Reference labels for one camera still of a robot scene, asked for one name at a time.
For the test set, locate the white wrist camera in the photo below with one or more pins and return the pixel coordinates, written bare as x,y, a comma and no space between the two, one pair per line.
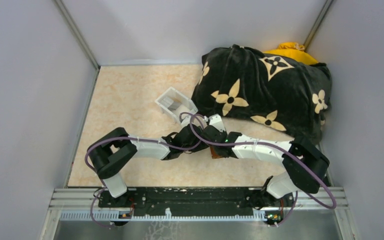
187,120
217,122

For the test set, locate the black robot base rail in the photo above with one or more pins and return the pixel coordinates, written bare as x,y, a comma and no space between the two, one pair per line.
194,201

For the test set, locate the yellow cloth bundle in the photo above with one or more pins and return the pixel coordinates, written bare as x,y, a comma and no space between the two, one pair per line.
295,51

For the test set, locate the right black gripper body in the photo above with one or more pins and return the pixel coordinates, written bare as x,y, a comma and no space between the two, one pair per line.
225,133

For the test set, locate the black floral plush blanket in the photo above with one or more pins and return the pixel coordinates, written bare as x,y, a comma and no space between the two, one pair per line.
273,90

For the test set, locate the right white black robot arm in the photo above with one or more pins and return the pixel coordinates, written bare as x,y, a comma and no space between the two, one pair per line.
304,165

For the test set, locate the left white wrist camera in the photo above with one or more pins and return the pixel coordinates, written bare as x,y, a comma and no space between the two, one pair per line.
187,120

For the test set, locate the brown leather card holder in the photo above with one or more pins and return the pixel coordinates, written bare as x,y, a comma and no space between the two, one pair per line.
216,153

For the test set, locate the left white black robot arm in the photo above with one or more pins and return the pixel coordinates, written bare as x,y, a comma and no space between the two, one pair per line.
111,153

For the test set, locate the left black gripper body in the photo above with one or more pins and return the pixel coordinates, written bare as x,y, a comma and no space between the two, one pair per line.
201,146

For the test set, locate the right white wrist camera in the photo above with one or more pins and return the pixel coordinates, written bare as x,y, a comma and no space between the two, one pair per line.
217,122

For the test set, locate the white translucent plastic card box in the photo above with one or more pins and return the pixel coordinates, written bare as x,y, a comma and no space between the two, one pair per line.
172,103

